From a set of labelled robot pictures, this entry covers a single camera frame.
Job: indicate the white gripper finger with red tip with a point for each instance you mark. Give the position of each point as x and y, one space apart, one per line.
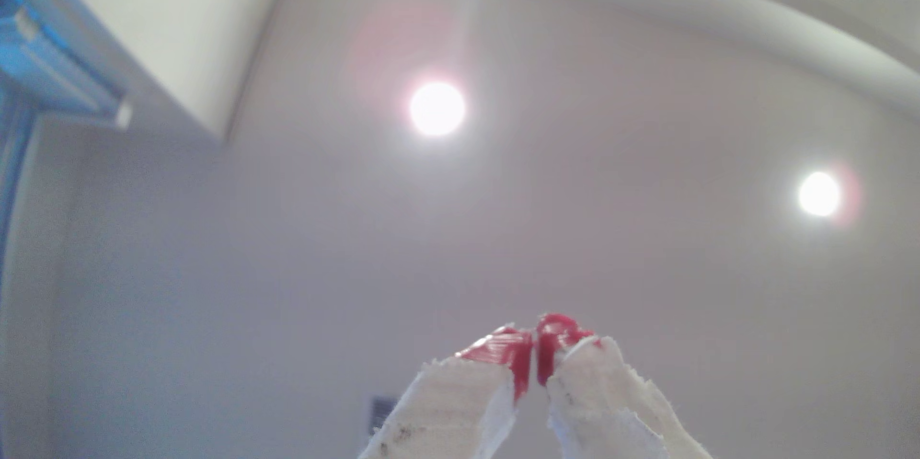
460 401
604 401

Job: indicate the round ceiling light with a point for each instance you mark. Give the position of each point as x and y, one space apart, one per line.
437 108
819 194

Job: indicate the wall air vent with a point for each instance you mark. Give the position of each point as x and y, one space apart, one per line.
381 414

